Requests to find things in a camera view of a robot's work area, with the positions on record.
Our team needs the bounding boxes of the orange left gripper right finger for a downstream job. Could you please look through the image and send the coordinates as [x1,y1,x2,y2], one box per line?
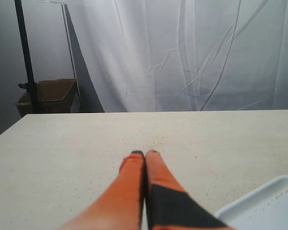
[145,150,233,230]

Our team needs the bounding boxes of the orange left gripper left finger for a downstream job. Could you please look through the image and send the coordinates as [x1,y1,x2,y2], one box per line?
[60,150,144,230]

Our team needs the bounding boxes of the white rectangular tray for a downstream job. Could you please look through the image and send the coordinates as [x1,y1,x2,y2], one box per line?
[215,175,288,230]

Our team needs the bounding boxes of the brown cardboard box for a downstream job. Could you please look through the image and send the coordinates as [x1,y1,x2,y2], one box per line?
[16,79,80,117]

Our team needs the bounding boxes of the black stand pole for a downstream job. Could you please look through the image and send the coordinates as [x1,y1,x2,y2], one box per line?
[14,0,42,114]

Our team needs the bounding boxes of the white backdrop curtain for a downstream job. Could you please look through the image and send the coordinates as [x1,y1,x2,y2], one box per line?
[36,0,288,113]

